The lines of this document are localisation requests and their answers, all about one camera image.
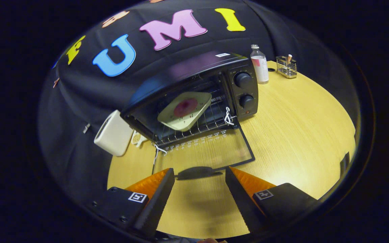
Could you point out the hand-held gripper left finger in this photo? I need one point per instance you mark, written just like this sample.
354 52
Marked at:
157 202

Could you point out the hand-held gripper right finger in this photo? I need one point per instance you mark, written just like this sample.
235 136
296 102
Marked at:
240 199

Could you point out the square cherry print plate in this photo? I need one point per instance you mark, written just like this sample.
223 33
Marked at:
181 121

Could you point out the round pink ham slice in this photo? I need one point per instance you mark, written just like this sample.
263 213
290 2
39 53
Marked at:
185 107

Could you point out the black toaster oven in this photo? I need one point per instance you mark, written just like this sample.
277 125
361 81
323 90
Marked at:
194 65

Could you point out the white bread toaster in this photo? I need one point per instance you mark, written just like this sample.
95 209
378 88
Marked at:
115 135

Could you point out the white cloth clip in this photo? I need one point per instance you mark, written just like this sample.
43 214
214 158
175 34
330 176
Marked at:
86 128

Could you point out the clear glass bottle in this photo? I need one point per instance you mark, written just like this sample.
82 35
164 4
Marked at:
259 65

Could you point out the orange and white tube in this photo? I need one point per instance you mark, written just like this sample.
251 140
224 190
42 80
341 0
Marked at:
289 58

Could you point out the red cloth clip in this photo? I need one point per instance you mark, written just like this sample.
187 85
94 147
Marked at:
56 82

